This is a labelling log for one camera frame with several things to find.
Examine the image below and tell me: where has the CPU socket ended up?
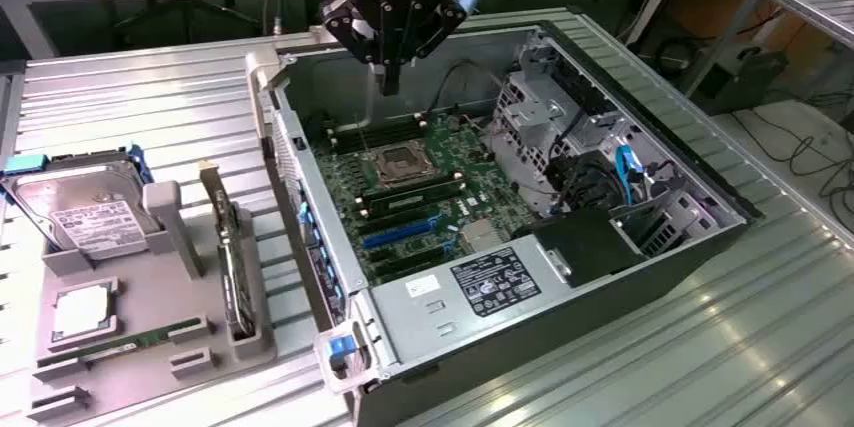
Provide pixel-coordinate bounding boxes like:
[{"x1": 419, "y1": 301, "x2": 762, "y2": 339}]
[{"x1": 363, "y1": 144, "x2": 435, "y2": 188}]

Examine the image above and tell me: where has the open black PC case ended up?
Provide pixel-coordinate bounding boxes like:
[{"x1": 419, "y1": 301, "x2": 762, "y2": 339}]
[{"x1": 242, "y1": 19, "x2": 767, "y2": 427}]

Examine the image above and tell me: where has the installed RAM stick with label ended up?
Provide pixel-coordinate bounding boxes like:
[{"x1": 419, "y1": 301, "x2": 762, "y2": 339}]
[{"x1": 365, "y1": 181, "x2": 461, "y2": 213}]

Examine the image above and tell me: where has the black plastic shroud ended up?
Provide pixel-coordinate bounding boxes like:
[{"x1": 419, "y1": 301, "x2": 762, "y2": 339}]
[{"x1": 529, "y1": 214, "x2": 649, "y2": 291}]

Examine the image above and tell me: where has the black power wire bundle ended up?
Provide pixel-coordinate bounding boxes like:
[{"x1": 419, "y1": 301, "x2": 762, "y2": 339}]
[{"x1": 543, "y1": 149, "x2": 625, "y2": 216}]

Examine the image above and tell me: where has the grey power supply unit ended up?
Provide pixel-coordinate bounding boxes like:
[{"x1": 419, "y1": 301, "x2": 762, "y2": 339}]
[{"x1": 368, "y1": 234, "x2": 575, "y2": 366}]

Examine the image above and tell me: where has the blue case latch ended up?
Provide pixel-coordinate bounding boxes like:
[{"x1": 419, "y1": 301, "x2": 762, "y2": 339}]
[{"x1": 325, "y1": 336, "x2": 355, "y2": 361}]

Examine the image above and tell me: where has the black looped wire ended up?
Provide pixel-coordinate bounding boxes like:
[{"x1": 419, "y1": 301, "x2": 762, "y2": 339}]
[{"x1": 425, "y1": 60, "x2": 501, "y2": 116}]

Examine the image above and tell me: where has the blue expansion slot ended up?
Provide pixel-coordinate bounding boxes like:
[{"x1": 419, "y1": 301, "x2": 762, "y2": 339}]
[{"x1": 359, "y1": 219, "x2": 435, "y2": 251}]

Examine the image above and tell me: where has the hard disk with blue caddy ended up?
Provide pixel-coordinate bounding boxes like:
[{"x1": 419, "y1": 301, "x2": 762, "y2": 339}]
[{"x1": 0, "y1": 144, "x2": 158, "y2": 262}]

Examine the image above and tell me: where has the black equipment box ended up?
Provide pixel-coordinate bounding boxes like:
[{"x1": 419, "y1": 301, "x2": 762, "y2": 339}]
[{"x1": 692, "y1": 44, "x2": 792, "y2": 116}]

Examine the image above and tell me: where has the green RAM stick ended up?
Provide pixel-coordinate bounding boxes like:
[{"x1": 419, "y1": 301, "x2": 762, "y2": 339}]
[{"x1": 36, "y1": 316, "x2": 201, "y2": 366}]

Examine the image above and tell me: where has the graphics card with metal bracket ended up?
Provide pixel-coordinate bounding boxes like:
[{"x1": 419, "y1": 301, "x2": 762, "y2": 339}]
[{"x1": 197, "y1": 159, "x2": 260, "y2": 339}]

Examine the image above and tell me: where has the silver CPU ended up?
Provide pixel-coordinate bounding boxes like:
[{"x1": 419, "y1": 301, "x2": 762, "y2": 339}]
[{"x1": 52, "y1": 289, "x2": 112, "y2": 336}]

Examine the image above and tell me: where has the silver chipset heatsink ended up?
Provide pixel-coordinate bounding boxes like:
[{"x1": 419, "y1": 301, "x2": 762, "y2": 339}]
[{"x1": 459, "y1": 220, "x2": 512, "y2": 253}]

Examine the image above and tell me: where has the green motherboard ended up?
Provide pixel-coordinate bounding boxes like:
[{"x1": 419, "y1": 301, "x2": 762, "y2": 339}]
[{"x1": 312, "y1": 114, "x2": 541, "y2": 286}]

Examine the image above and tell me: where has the grey parts rack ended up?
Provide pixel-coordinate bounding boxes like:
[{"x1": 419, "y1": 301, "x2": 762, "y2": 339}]
[{"x1": 22, "y1": 181, "x2": 281, "y2": 423}]

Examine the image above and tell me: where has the blue disk wire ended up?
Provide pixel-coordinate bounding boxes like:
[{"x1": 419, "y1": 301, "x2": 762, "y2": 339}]
[{"x1": 616, "y1": 144, "x2": 645, "y2": 208}]

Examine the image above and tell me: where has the metal disk bay cage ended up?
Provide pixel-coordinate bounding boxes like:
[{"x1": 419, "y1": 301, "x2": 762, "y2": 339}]
[{"x1": 492, "y1": 69, "x2": 601, "y2": 188}]

